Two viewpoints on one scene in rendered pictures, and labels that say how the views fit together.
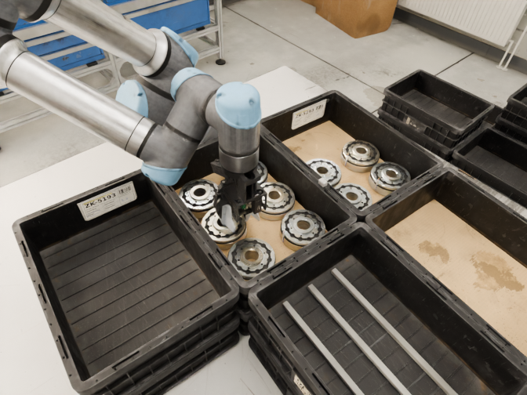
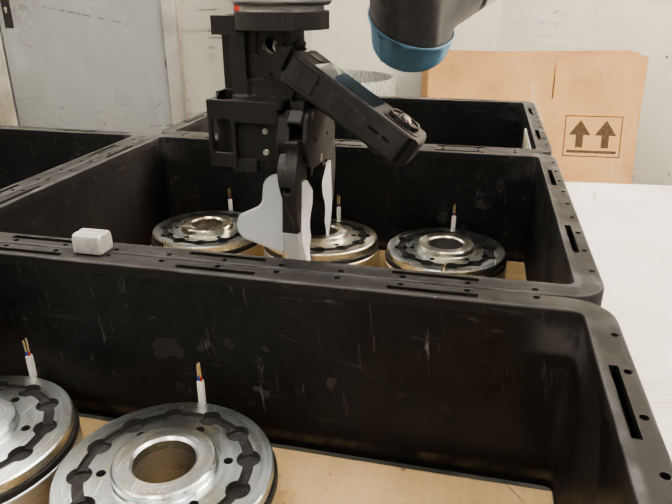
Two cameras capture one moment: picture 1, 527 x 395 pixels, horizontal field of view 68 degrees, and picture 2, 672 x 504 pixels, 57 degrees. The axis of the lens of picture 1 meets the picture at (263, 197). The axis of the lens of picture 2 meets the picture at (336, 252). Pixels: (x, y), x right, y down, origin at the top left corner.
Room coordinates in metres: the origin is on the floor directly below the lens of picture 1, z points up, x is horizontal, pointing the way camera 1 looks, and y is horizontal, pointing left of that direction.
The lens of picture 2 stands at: (0.97, -0.23, 1.07)
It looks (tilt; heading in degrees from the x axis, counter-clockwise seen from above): 23 degrees down; 141
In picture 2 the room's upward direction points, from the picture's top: straight up
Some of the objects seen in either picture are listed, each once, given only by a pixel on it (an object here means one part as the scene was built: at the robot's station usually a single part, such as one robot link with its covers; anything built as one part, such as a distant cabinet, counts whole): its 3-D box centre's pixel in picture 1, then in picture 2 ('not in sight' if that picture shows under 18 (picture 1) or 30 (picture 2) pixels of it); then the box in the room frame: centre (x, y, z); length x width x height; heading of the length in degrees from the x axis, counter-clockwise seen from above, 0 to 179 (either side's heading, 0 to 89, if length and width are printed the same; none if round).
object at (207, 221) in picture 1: (223, 223); (321, 237); (0.55, 0.09, 0.86); 0.10 x 0.10 x 0.01
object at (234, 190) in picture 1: (241, 185); (275, 92); (0.55, 0.05, 0.99); 0.09 x 0.08 x 0.12; 34
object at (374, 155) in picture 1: (361, 152); not in sight; (0.82, -0.26, 0.86); 0.10 x 0.10 x 0.01
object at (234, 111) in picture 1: (237, 118); not in sight; (0.55, 0.05, 1.15); 0.09 x 0.08 x 0.11; 47
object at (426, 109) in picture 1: (421, 135); not in sight; (1.55, -0.77, 0.37); 0.40 x 0.30 x 0.45; 43
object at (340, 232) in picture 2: (223, 222); (321, 232); (0.55, 0.09, 0.87); 0.05 x 0.05 x 0.01
